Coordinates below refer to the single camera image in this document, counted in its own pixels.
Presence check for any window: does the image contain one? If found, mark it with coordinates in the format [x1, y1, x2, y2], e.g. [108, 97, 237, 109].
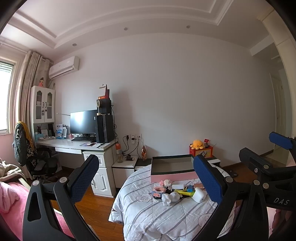
[0, 56, 18, 135]

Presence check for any black computer monitor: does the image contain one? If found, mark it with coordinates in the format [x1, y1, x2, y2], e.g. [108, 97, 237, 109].
[70, 110, 98, 137]

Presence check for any black white low cabinet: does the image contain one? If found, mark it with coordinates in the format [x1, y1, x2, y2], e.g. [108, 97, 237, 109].
[134, 156, 222, 172]

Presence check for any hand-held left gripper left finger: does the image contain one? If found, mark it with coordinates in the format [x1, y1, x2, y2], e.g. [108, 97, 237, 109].
[22, 154, 100, 241]

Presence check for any white elephant figure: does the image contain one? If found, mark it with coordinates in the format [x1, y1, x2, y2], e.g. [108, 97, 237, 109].
[161, 192, 182, 207]

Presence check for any beige blanket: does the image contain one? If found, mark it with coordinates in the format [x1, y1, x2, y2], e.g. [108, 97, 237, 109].
[0, 159, 26, 184]

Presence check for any printed pink tape roll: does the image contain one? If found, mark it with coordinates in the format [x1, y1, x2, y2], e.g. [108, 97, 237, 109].
[152, 187, 166, 199]

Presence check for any red printed box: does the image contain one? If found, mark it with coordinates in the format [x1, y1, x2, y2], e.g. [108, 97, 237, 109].
[189, 146, 214, 159]

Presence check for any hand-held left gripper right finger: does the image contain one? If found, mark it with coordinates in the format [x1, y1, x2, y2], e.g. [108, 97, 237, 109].
[193, 154, 270, 241]

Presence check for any pink box with dark rim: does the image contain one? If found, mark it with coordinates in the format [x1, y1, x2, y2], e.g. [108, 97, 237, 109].
[151, 155, 202, 184]

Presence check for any orange plush octopus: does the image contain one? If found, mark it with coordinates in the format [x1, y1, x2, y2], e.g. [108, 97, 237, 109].
[190, 139, 204, 150]

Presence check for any yellow highlighter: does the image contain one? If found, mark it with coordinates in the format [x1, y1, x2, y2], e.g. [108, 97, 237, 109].
[174, 189, 196, 197]

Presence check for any beige curtain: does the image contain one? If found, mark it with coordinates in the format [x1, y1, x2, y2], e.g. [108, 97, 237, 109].
[7, 50, 50, 131]

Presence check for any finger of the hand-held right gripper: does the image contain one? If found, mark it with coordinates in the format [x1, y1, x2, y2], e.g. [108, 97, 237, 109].
[239, 148, 296, 189]
[269, 131, 296, 151]

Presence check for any white grey striped quilt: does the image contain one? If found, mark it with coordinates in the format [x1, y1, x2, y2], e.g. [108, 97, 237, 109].
[109, 162, 237, 241]

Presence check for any black office chair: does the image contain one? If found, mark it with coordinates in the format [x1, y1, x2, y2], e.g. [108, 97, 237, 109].
[13, 120, 58, 184]

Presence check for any white door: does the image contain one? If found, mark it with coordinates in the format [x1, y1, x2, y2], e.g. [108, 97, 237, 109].
[269, 70, 290, 154]

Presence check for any black computer tower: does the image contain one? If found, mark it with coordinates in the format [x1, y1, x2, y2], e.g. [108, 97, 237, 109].
[96, 113, 115, 143]

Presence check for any black keyboard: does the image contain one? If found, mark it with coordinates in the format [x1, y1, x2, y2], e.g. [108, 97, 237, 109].
[71, 136, 97, 142]

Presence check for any white air conditioner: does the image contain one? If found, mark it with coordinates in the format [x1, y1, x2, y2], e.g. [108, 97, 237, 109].
[48, 56, 80, 79]

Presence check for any dark jacket with yellow cloth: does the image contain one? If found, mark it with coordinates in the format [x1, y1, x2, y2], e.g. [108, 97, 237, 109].
[13, 121, 38, 165]

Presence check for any white nightstand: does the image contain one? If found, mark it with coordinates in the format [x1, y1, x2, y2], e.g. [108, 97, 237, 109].
[112, 155, 139, 198]

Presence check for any bottle with orange cap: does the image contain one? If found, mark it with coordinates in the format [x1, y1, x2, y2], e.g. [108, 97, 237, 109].
[115, 142, 123, 163]

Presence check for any white glass door cabinet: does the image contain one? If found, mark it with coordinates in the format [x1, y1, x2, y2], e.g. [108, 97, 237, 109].
[30, 86, 56, 142]

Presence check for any white desk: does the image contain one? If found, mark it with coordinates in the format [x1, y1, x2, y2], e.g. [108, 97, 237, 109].
[36, 138, 118, 198]

